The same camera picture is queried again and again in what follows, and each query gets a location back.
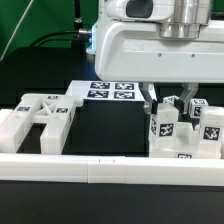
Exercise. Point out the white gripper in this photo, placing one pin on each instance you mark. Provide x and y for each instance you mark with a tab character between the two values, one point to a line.
159	41

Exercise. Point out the white chair seat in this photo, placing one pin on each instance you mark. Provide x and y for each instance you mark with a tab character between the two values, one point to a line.
186	145

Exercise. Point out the white chair back frame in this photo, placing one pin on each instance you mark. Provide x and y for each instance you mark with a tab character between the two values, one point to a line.
56	112

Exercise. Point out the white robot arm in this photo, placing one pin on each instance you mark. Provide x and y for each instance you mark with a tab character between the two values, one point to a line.
158	41

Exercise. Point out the white tagged cube left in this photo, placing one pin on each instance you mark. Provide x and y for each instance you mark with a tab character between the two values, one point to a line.
170	99

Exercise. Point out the white tagged cube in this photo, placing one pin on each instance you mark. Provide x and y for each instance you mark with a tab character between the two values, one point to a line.
195	107
170	99

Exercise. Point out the white tagged cube right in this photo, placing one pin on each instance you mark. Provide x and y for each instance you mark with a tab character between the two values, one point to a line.
195	107

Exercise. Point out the white marker sheet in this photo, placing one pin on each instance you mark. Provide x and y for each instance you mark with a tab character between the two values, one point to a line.
99	90

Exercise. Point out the black pole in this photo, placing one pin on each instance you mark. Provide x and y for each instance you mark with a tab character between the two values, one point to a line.
77	15

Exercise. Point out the thin white rod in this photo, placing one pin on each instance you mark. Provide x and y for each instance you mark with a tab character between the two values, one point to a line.
16	29

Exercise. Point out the white U-shaped obstacle fence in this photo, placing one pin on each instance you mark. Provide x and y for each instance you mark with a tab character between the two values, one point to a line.
119	170

